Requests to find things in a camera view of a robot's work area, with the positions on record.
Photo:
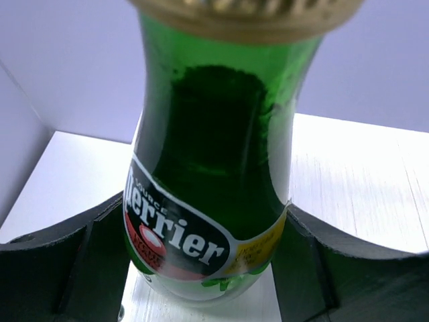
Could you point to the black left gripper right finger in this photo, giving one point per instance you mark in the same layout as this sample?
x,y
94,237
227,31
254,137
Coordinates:
x,y
324,274

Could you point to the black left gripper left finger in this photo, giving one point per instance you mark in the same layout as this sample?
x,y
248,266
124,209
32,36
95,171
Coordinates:
x,y
74,270

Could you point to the green glass bottle yellow label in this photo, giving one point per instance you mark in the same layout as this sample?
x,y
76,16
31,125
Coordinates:
x,y
204,205

